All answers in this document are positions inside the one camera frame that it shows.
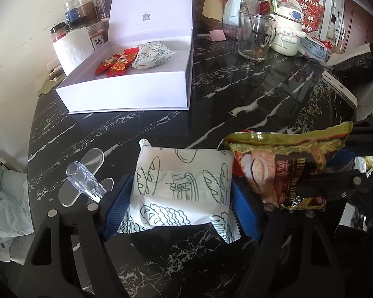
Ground green brown cereal packet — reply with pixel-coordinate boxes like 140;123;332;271
221;122;353;210

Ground clear acrylic toy plane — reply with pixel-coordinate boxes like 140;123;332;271
58;148;114;207

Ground white bread packet baguette print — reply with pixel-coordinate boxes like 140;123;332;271
118;139;240;244

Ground small red candy packet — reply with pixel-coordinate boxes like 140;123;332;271
95;54;120;75

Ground large red candy packet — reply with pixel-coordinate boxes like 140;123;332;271
106;47;139;77

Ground white bread packet doughnut print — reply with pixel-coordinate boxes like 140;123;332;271
131;41;176;69

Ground light blue down jacket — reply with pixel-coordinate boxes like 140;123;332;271
0;164;35;265

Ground blue face mask packet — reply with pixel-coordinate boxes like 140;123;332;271
298;36;328;63

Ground white cartoon dog bottle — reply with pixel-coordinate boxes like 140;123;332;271
271;0;307;57

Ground red northeast paper bag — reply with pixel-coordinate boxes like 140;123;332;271
295;0;324;33

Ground clear glass mug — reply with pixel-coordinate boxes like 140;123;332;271
238;11;277;62

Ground pink sticky note pad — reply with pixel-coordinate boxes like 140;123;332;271
209;30;226;42

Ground green coaster mat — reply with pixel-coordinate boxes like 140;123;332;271
38;77;63;97

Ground white power bank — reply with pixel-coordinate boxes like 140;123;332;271
47;63;64;80

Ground white open gift box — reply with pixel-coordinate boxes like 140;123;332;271
56;0;193;114

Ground white paper towel roll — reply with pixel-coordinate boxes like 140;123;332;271
53;27;94;76

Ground orange peel plastic jar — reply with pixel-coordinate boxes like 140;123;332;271
86;21;108;50

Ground red label spice jar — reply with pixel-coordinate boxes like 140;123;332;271
50;22;66;42

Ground green label black-lid jar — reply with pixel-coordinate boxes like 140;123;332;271
65;16;97;32

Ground blue label plastic jar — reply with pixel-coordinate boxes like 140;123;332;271
64;0;80;24

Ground brown label plastic jar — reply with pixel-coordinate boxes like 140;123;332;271
77;0;97;22

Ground dark label plastic jar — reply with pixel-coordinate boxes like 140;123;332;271
95;0;112;20

